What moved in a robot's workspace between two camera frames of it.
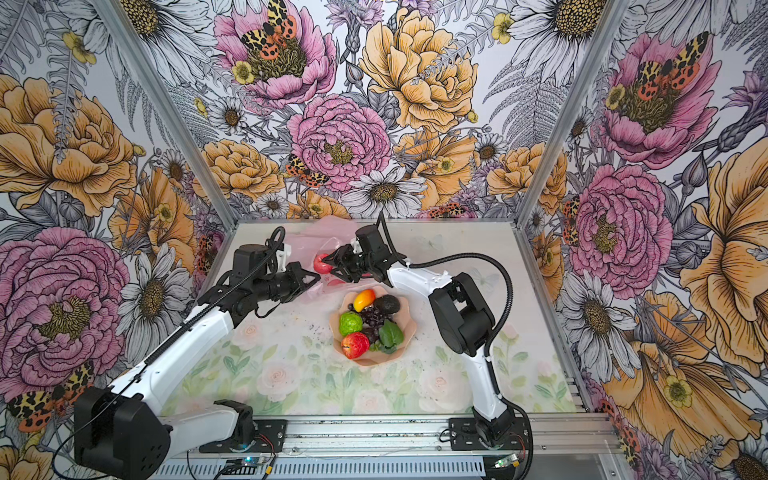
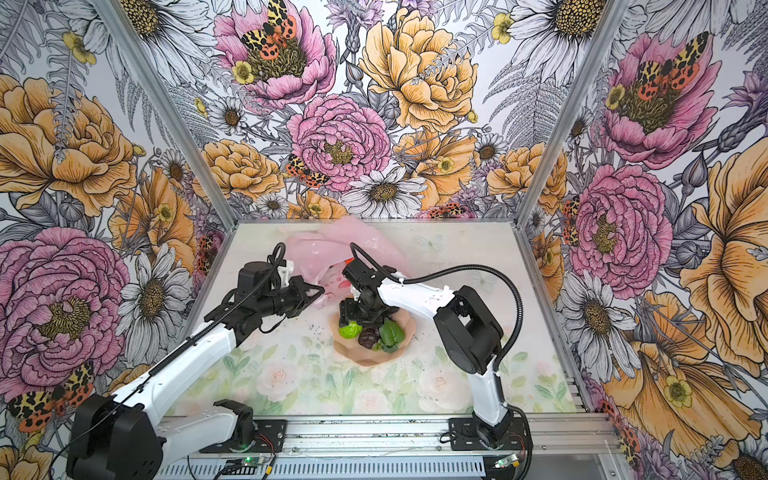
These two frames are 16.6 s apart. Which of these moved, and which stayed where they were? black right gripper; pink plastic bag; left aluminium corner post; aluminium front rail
Moved: black right gripper
Stayed: pink plastic bag; left aluminium corner post; aluminium front rail
